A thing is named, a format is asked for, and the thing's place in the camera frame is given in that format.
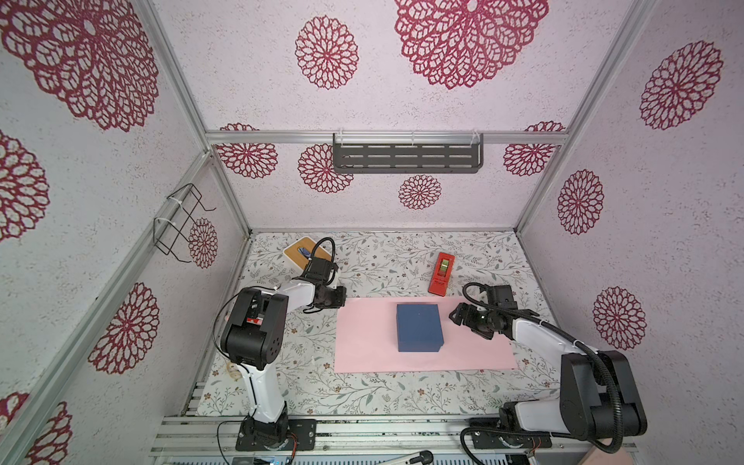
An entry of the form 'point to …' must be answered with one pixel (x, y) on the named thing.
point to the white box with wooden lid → (307, 242)
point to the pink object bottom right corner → (599, 456)
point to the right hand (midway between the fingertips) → (459, 315)
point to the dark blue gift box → (418, 327)
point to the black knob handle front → (424, 457)
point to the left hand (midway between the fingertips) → (344, 300)
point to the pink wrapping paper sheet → (367, 341)
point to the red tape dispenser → (442, 274)
